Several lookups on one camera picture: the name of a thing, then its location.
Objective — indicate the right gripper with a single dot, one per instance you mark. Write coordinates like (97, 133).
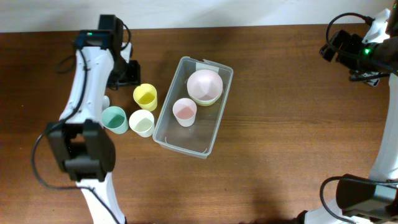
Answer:
(351, 42)

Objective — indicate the pink plastic bowl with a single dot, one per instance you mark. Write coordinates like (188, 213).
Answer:
(204, 85)

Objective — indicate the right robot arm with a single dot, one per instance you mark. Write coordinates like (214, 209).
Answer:
(370, 58)

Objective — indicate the green plastic cup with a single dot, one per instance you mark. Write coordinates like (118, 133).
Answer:
(114, 118)

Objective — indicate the yellow plastic cup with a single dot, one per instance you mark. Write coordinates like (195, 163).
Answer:
(145, 95)

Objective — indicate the grey plastic spoon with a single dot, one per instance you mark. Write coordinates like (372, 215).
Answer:
(105, 102)

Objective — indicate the cream plastic cup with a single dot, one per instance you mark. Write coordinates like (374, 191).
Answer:
(142, 122)

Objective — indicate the pink plastic cup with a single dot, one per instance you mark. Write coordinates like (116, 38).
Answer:
(185, 111)

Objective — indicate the yellow plastic bowl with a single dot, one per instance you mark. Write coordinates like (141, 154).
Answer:
(205, 102)

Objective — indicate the clear plastic storage container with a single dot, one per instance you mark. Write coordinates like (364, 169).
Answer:
(196, 140)

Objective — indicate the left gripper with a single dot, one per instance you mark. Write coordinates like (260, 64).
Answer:
(133, 75)

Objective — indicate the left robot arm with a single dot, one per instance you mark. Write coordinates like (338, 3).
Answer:
(79, 143)

